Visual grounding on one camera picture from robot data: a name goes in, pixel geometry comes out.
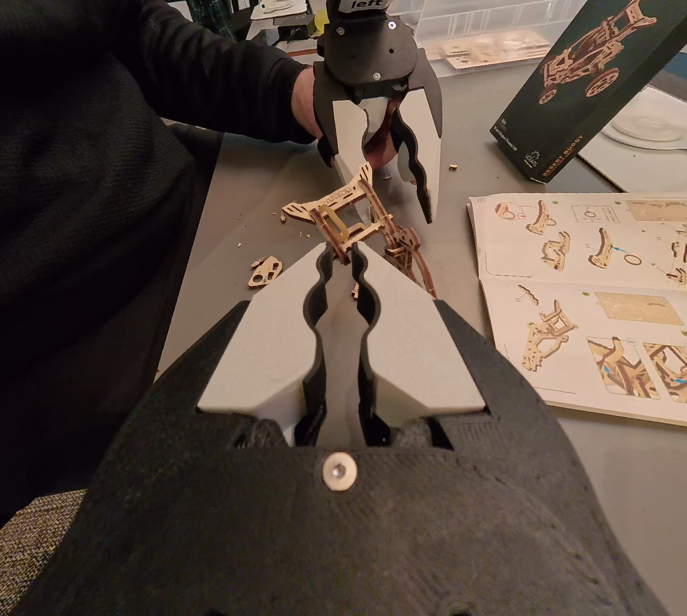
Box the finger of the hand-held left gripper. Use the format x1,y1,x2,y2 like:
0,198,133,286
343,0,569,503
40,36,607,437
390,83,443,226
328,98,376,210

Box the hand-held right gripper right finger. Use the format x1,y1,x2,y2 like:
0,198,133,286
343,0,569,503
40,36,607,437
349,242,487,447

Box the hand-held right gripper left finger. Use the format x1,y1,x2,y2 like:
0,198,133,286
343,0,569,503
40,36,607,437
198,243,330,447

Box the wooden model frame assembly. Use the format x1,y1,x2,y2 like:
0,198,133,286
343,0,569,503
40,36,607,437
282,162,438,301

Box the person's left forearm black sleeve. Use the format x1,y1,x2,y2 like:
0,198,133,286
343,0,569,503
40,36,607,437
137,0,318,145

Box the laser-cut wooden parts sheet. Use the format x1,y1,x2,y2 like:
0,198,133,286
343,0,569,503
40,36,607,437
437,32,555,71

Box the dark green model kit box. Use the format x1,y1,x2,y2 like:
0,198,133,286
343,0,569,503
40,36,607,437
489,0,687,185

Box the person's left hand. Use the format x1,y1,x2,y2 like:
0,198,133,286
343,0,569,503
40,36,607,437
291,67,400,169

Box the flat wooden part with holes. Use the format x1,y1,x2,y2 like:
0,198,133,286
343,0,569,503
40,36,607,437
248,256,284,288

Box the illustrated instruction booklet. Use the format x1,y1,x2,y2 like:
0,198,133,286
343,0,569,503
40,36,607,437
468,192,687,427

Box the white flat board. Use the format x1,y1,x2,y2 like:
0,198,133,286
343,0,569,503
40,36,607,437
579,84,687,194

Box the white round plate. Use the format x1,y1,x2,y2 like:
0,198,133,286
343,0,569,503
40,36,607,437
601,87,687,145

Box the person's black sweater torso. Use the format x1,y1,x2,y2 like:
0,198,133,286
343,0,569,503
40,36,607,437
0,0,229,525

